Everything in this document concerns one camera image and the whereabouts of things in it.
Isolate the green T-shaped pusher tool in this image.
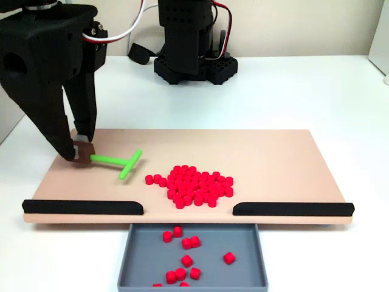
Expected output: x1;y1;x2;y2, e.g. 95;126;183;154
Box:
74;142;143;181

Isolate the pile of red granules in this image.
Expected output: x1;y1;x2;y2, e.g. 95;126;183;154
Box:
145;164;235;210

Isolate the beige flat board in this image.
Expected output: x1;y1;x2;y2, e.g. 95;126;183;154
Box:
23;128;353;226

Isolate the grey shallow tray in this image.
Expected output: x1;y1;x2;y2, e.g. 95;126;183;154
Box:
117;223;269;292

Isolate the thin white cable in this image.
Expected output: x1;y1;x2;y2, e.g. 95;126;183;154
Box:
126;4;159;57

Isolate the red white black servo cable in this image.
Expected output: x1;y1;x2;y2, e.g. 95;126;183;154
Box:
212;0;234;61
81;0;146;43

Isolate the black edge rail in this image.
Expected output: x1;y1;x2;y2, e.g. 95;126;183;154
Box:
21;199;144;216
232;201;356;217

